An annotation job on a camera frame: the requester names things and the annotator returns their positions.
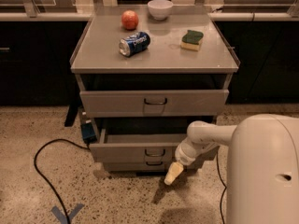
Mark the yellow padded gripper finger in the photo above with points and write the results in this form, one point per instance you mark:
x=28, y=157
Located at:
x=174, y=171

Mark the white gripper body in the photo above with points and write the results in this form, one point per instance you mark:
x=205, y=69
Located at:
x=184, y=155

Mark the grey drawer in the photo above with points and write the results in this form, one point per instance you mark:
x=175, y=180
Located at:
x=179, y=103
x=161, y=166
x=136, y=148

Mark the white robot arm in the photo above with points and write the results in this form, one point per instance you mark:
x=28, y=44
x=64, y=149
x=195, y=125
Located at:
x=262, y=166

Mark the grey bottom drawer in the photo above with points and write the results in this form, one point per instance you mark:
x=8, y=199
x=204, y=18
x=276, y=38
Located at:
x=161, y=166

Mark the grey drawer cabinet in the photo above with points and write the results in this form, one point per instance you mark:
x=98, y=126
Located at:
x=164, y=65

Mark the grey top drawer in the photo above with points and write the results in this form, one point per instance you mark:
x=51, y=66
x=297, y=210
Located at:
x=179, y=103

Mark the blue power adapter box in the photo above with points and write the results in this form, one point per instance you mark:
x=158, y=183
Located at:
x=87, y=132

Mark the green yellow sponge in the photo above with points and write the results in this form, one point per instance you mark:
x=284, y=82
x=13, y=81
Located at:
x=192, y=40

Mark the blue Pepsi can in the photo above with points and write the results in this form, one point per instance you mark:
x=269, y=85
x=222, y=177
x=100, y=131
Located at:
x=134, y=44

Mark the orange round fruit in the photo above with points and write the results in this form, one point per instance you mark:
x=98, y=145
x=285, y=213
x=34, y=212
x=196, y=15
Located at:
x=129, y=20

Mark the white bowl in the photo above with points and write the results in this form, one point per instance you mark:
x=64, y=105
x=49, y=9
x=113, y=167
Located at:
x=160, y=9

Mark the dark lower counter cabinets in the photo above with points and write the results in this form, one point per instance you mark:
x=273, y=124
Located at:
x=35, y=69

